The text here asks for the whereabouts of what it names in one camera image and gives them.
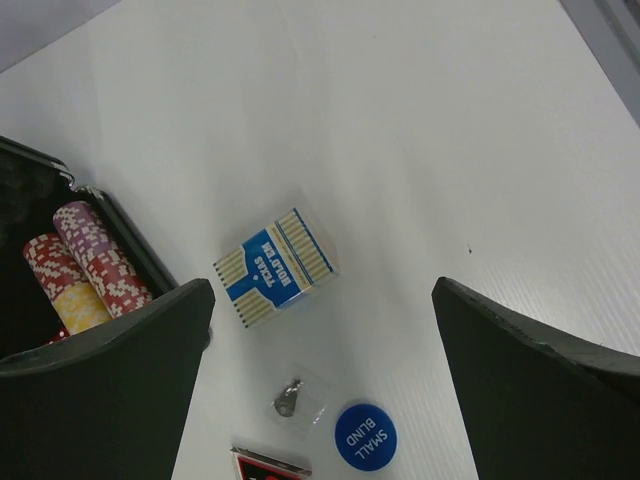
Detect blue card deck box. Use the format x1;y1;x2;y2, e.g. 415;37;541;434
213;208;339;329

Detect black poker chip case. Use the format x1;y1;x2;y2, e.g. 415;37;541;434
1;137;177;358

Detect blue small blind button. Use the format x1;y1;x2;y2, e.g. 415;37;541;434
333;401;398;473

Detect yellow chip stack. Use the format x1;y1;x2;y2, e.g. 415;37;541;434
53;283;112;335

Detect triangular all in button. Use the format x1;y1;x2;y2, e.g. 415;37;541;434
230;440;313;480

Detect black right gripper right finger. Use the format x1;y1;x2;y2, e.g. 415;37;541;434
432;277;639;479

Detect keys in plastic bag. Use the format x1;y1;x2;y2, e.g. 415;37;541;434
261;362;338;440

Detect purple chip stack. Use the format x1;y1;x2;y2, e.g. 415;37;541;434
53;201;118;266

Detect red chip stack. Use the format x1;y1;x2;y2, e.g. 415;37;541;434
85;249;153;318
23;233;85;301

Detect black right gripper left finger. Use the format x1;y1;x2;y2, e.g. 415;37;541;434
1;279;215;479

